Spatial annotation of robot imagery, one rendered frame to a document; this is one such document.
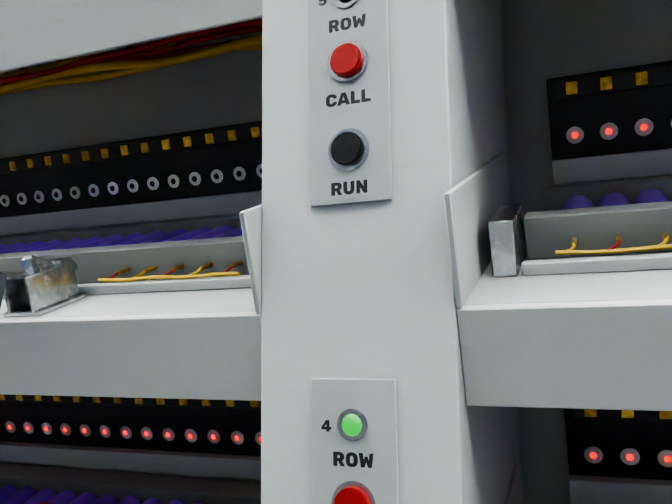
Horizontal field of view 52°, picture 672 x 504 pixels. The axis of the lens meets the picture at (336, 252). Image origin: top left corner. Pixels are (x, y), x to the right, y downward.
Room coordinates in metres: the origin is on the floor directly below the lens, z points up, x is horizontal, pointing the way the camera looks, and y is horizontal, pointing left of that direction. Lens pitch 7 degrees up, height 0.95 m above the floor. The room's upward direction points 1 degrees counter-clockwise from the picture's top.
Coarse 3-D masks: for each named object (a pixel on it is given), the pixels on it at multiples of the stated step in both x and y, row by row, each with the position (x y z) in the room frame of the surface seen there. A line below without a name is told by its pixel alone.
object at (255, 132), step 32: (224, 128) 0.51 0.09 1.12; (256, 128) 0.50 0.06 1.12; (0, 160) 0.60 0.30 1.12; (32, 160) 0.59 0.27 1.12; (64, 160) 0.57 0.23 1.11; (96, 160) 0.56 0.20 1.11; (128, 160) 0.55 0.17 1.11; (160, 160) 0.54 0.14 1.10; (192, 160) 0.53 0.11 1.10; (224, 160) 0.52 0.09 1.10; (256, 160) 0.51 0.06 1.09; (0, 192) 0.61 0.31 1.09; (32, 192) 0.60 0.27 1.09; (64, 192) 0.59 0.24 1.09; (128, 192) 0.56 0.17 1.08; (160, 192) 0.55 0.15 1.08; (192, 192) 0.54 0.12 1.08; (224, 192) 0.53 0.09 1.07
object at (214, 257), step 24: (192, 240) 0.43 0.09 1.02; (216, 240) 0.41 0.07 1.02; (240, 240) 0.40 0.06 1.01; (0, 264) 0.47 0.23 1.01; (96, 264) 0.44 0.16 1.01; (120, 264) 0.44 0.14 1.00; (144, 264) 0.43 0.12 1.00; (168, 264) 0.42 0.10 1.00; (192, 264) 0.42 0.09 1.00; (216, 264) 0.41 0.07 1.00; (240, 264) 0.40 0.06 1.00
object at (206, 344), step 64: (256, 192) 0.52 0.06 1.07; (256, 256) 0.32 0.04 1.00; (0, 320) 0.39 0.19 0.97; (64, 320) 0.37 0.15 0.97; (128, 320) 0.36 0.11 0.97; (192, 320) 0.34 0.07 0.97; (256, 320) 0.33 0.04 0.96; (0, 384) 0.41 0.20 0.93; (64, 384) 0.39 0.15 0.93; (128, 384) 0.37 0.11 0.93; (192, 384) 0.36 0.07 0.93; (256, 384) 0.34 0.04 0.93
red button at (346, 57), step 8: (336, 48) 0.31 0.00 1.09; (344, 48) 0.30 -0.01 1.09; (352, 48) 0.30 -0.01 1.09; (336, 56) 0.31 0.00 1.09; (344, 56) 0.30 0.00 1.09; (352, 56) 0.30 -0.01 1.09; (360, 56) 0.30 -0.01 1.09; (336, 64) 0.31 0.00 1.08; (344, 64) 0.30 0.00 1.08; (352, 64) 0.30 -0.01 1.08; (360, 64) 0.30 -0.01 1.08; (336, 72) 0.31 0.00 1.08; (344, 72) 0.30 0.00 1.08; (352, 72) 0.30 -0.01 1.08
